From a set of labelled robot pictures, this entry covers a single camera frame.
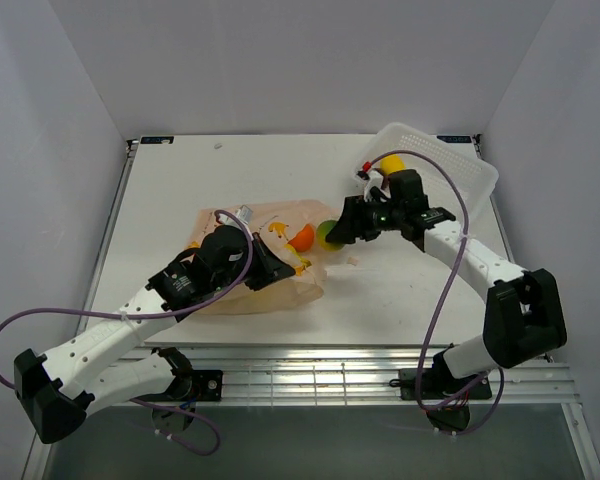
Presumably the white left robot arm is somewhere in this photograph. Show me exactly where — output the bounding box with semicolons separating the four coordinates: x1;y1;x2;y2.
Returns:
14;225;295;444

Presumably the banana print plastic bag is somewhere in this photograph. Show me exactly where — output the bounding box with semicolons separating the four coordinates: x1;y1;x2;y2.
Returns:
198;199;346;316

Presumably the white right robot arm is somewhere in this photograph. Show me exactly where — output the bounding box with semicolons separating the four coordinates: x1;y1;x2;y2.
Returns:
326;169;567;402

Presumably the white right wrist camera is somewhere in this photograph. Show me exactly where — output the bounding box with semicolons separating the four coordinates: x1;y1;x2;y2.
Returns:
357;160;390;202

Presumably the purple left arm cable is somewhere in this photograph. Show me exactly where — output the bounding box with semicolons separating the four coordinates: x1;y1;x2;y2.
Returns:
0;208;255;456

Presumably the yellow banana bunch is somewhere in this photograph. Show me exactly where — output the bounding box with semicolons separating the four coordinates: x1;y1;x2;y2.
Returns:
279;244;312;276

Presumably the green orange round fruit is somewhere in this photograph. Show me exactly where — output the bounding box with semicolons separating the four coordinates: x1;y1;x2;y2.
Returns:
315;219;344;252

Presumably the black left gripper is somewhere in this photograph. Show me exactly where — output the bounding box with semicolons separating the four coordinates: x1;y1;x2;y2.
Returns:
214;232;295;291

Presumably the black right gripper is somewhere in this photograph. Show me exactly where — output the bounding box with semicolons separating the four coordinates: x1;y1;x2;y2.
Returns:
326;193;405;243

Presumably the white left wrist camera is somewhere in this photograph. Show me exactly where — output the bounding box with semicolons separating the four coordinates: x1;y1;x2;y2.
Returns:
214;205;253;230

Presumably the yellow lemon fruit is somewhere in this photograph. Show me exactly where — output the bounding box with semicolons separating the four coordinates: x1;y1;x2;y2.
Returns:
378;154;405;177

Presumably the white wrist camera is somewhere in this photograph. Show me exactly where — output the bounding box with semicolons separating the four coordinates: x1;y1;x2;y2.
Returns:
357;160;390;202
214;205;253;230

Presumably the white plastic basket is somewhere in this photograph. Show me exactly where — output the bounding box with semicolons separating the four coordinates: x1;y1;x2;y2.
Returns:
352;122;499;220

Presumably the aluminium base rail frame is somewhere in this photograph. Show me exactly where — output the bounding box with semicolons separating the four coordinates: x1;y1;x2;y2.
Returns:
22;133;600;480

